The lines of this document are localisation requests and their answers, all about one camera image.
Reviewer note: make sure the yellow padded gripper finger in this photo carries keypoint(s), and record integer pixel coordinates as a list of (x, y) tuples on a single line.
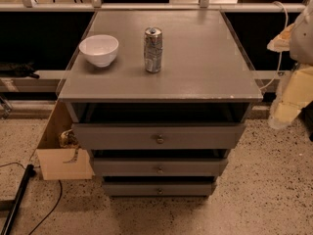
[(294, 93), (281, 42)]

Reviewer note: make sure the wooden side box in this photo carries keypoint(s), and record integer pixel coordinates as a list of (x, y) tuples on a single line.
[(58, 163)]

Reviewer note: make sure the metal frame rail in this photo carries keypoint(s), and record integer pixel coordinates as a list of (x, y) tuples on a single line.
[(97, 5)]

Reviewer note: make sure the silver drink can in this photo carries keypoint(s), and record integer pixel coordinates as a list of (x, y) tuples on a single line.
[(153, 49)]

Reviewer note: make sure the grey top drawer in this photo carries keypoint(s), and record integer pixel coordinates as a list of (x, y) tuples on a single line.
[(100, 136)]

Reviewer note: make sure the black bar on floor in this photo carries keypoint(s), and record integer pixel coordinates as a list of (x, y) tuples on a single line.
[(11, 207)]

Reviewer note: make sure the grey middle drawer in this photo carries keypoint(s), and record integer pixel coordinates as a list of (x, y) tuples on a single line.
[(159, 167)]

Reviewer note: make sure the black object on ledge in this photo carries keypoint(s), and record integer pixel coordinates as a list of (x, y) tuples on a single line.
[(8, 69)]

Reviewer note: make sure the crumpled brown object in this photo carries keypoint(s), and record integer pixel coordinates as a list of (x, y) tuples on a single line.
[(67, 139)]

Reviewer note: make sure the grey bottom drawer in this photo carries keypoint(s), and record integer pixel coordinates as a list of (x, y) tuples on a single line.
[(159, 189)]

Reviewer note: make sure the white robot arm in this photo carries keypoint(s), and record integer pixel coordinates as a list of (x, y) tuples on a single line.
[(301, 48)]

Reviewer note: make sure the white ceramic bowl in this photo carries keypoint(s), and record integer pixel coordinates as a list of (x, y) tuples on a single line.
[(99, 50)]

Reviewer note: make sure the grey drawer cabinet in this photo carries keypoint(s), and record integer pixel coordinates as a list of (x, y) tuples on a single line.
[(204, 79)]

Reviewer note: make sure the grey drawer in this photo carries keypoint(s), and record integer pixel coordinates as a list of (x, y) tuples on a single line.
[(159, 167), (100, 136), (159, 189)]

